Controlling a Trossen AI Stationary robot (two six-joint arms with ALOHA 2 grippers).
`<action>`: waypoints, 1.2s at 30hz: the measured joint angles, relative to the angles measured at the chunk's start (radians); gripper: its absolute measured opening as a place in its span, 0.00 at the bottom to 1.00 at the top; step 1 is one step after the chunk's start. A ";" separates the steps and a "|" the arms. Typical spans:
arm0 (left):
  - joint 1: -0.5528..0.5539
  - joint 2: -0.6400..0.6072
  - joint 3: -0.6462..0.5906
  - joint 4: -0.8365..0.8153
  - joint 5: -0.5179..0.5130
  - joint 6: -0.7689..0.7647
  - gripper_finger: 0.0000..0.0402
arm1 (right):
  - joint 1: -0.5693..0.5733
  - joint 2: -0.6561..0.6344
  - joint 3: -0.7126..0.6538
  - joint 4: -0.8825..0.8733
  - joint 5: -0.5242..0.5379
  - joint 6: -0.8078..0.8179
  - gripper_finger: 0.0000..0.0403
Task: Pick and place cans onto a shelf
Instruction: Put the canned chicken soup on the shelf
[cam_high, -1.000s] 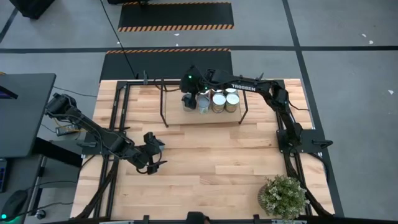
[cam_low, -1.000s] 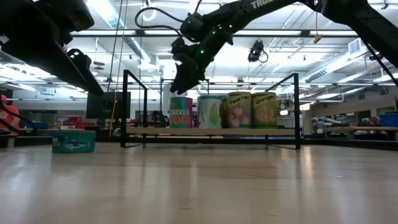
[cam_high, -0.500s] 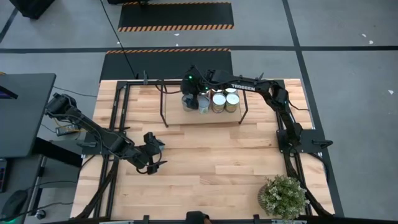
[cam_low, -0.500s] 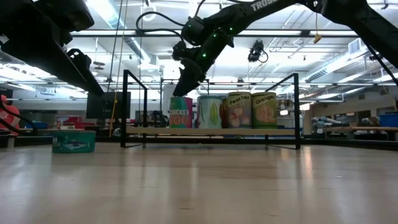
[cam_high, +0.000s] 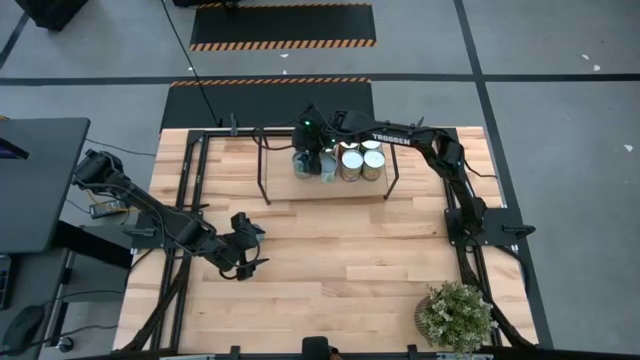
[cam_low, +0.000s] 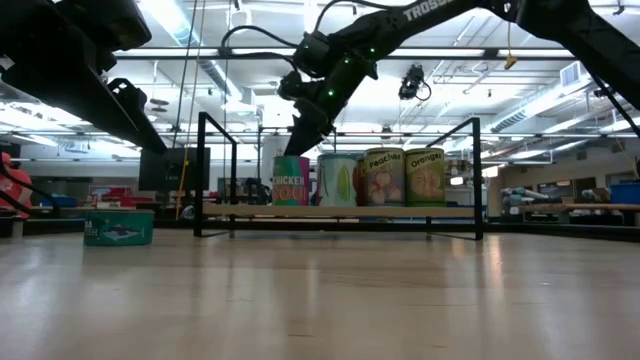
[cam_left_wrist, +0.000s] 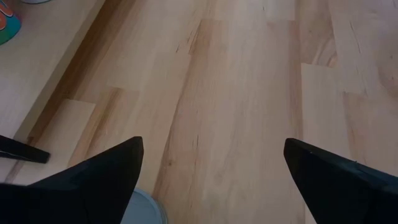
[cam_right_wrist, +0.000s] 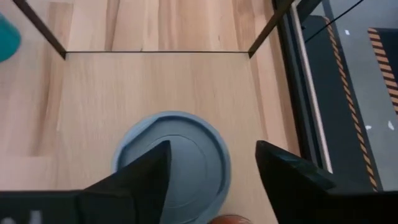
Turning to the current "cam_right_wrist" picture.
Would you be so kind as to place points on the red and orange label can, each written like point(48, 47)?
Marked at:
point(230, 220)

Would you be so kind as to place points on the black mat with hazard stripes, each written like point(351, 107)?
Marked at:
point(329, 93)
point(390, 53)

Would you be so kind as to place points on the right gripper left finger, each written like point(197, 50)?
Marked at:
point(136, 193)

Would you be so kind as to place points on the chicken soup label can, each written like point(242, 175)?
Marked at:
point(199, 161)

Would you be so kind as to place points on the green label tin can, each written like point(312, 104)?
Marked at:
point(7, 40)

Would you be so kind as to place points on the wooden shelf with black frame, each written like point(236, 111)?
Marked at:
point(155, 87)

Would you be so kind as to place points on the black metal rig frame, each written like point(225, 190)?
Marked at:
point(300, 77)

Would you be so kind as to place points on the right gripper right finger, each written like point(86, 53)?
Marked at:
point(289, 186)

